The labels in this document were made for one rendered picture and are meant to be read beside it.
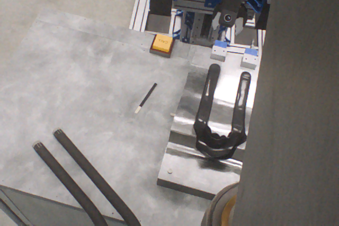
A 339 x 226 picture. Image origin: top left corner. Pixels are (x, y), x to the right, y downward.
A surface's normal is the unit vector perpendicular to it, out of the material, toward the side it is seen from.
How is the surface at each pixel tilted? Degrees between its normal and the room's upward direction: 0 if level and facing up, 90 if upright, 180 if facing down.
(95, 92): 0
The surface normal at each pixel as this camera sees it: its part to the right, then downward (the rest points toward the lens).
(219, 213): 0.07, -0.52
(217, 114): 0.19, -0.84
